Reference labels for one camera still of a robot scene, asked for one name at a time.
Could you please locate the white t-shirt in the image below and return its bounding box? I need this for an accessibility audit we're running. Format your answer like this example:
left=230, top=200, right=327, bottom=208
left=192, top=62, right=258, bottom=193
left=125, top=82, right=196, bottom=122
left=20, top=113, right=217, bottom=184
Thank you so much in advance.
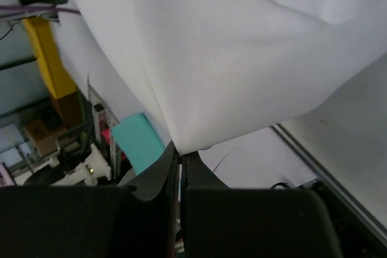
left=74, top=0, right=386, bottom=154

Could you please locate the white device in background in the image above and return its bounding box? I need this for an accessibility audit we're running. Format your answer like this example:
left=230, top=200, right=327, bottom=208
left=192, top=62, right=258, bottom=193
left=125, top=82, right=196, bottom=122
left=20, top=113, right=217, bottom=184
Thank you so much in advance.
left=53, top=143, right=112, bottom=186

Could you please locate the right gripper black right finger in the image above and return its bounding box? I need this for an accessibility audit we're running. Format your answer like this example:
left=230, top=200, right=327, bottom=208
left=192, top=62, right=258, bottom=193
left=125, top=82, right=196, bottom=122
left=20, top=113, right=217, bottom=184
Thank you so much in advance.
left=180, top=152, right=228, bottom=189

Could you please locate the yellow post in background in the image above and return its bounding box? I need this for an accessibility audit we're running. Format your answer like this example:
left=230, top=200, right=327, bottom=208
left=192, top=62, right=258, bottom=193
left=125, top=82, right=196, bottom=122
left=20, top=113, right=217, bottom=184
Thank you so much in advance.
left=22, top=17, right=77, bottom=99

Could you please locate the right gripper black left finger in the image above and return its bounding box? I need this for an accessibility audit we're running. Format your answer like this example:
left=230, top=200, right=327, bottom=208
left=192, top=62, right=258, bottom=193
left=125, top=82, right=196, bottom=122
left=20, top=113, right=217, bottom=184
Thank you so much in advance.
left=119, top=141, right=178, bottom=201

